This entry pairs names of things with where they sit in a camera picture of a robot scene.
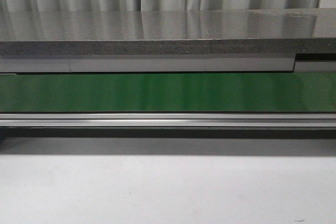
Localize green conveyor belt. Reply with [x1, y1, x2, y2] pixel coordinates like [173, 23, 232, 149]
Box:
[1, 72, 335, 113]

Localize grey stone slab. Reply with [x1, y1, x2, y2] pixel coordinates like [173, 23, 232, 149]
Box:
[1, 8, 335, 56]

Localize grey rear conveyor rail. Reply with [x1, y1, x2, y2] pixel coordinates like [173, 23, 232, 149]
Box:
[1, 53, 335, 73]

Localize aluminium front conveyor rail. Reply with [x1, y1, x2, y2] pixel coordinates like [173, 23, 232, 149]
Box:
[1, 111, 335, 137]

